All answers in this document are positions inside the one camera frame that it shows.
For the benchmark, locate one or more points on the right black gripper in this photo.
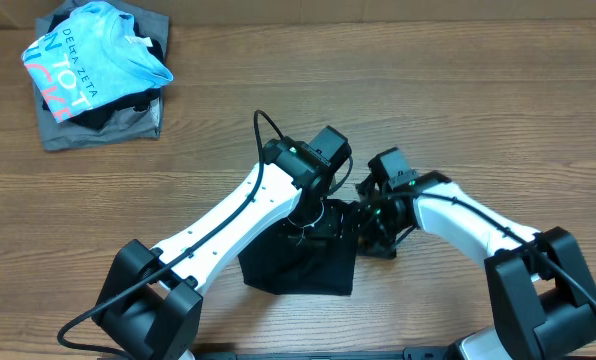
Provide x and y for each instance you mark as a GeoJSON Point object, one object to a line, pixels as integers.
{"type": "Point", "coordinates": [387, 249]}

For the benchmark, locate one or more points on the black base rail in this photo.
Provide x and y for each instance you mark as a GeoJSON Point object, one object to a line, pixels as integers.
{"type": "Point", "coordinates": [318, 356]}

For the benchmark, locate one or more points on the folded black garment in stack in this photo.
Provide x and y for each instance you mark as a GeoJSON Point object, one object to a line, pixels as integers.
{"type": "Point", "coordinates": [97, 118]}

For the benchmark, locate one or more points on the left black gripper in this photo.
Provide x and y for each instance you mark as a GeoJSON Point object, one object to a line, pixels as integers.
{"type": "Point", "coordinates": [330, 224]}

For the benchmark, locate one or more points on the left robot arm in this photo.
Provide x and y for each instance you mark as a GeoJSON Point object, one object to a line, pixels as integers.
{"type": "Point", "coordinates": [156, 294]}

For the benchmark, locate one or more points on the folded grey t-shirt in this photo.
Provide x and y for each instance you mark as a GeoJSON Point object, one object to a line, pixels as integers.
{"type": "Point", "coordinates": [125, 124]}

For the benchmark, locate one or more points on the black t-shirt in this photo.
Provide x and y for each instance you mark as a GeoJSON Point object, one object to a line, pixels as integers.
{"type": "Point", "coordinates": [274, 266]}

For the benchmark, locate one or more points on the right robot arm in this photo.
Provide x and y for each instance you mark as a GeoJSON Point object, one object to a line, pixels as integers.
{"type": "Point", "coordinates": [542, 293]}

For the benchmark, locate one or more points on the light blue printed t-shirt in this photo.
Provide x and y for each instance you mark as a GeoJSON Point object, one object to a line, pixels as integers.
{"type": "Point", "coordinates": [92, 59]}

